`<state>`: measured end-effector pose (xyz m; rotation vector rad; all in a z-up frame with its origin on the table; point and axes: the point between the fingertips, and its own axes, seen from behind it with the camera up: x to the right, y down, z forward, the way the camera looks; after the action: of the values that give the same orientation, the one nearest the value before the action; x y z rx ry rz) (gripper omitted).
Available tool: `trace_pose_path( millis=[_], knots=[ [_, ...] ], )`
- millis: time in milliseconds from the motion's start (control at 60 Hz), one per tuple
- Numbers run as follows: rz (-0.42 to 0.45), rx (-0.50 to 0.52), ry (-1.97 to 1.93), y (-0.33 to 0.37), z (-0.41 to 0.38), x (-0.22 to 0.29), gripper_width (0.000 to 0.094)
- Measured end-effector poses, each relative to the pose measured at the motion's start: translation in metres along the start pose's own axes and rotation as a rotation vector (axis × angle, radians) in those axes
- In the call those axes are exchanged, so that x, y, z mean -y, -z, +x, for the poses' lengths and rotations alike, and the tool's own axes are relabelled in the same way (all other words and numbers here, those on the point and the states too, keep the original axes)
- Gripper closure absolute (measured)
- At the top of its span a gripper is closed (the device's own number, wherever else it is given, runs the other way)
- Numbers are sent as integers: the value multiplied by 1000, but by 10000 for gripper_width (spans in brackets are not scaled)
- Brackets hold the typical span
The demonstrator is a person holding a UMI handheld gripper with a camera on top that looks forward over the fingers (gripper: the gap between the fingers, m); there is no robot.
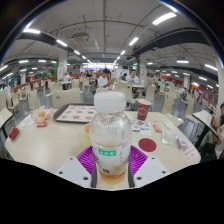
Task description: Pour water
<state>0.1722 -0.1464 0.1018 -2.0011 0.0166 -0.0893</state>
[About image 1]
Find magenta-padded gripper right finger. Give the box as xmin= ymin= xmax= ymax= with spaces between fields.
xmin=128 ymin=144 xmax=172 ymax=189

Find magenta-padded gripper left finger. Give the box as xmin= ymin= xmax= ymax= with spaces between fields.
xmin=54 ymin=145 xmax=98 ymax=189

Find clear bottle with amber drink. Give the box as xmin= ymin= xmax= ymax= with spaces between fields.
xmin=89 ymin=91 xmax=133 ymax=185

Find flat round red coaster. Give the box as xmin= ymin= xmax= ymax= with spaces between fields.
xmin=137 ymin=137 xmax=158 ymax=154

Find clear plastic bag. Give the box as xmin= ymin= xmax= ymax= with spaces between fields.
xmin=161 ymin=128 xmax=183 ymax=149

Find small red packet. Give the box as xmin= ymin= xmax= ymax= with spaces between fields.
xmin=152 ymin=123 xmax=163 ymax=134

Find printed sticker leaflet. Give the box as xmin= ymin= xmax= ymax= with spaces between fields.
xmin=130 ymin=118 xmax=152 ymax=137

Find brown tray with paper liner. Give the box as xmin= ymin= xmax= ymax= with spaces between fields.
xmin=52 ymin=103 xmax=99 ymax=125

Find red paper cup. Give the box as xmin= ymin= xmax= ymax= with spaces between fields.
xmin=135 ymin=98 xmax=153 ymax=122

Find food wrapper with fries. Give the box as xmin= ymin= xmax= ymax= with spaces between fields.
xmin=32 ymin=105 xmax=55 ymax=129

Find small dark red box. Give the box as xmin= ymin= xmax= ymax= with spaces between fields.
xmin=8 ymin=126 xmax=21 ymax=141

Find beige canteen chairs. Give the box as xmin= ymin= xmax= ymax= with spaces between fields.
xmin=0 ymin=77 xmax=214 ymax=118

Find white neighbouring table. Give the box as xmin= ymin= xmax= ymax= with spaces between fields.
xmin=191 ymin=109 xmax=222 ymax=150

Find person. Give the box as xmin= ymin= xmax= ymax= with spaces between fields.
xmin=62 ymin=71 xmax=73 ymax=83
xmin=127 ymin=68 xmax=143 ymax=100
xmin=97 ymin=68 xmax=116 ymax=91
xmin=202 ymin=102 xmax=224 ymax=160

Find ceiling air conditioner unit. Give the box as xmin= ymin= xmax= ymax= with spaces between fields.
xmin=69 ymin=31 xmax=91 ymax=44

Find ceiling strip lights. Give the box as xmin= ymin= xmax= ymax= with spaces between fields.
xmin=0 ymin=11 xmax=220 ymax=85

